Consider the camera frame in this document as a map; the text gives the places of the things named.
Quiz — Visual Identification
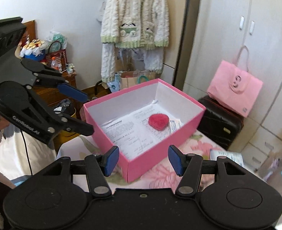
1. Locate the orange drink bottle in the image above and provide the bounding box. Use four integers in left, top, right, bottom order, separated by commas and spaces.
51, 57, 59, 70

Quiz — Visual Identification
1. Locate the wooden dresser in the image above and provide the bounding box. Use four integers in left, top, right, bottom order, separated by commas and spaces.
21, 20, 84, 154

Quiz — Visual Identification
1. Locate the red basket bag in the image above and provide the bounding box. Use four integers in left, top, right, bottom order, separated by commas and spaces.
45, 40, 68, 72

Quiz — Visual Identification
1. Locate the floral tablecloth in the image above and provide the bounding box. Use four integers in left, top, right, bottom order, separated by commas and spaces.
56, 126, 230, 192

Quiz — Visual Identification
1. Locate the flower bouquet blue box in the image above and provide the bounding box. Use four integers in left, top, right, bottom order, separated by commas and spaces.
19, 39, 48, 62

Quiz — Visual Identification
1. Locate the printed paper sheet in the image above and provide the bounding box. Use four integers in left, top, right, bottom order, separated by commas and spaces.
101, 104, 175, 161

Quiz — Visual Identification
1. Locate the blue white wipes pack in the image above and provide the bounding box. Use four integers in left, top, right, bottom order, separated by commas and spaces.
210, 149, 244, 167

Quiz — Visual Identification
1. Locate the black suitcase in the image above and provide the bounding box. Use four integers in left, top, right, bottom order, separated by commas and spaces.
197, 96, 244, 150

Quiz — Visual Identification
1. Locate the red heart plush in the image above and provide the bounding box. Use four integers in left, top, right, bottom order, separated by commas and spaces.
148, 113, 169, 131

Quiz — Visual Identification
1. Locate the pink cardboard box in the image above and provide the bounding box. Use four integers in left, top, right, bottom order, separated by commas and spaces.
84, 79, 205, 182

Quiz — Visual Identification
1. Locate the brown paper bag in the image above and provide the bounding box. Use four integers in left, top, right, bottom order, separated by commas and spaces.
120, 70, 156, 89

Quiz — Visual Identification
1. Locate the pink paper shopping bag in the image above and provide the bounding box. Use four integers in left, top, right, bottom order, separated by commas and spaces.
207, 46, 263, 118

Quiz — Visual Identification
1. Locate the white knit cardigan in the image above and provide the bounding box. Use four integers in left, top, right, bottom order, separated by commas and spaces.
100, 0, 169, 83

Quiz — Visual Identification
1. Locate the white wardrobe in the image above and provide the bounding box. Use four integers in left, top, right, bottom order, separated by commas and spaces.
183, 0, 282, 170

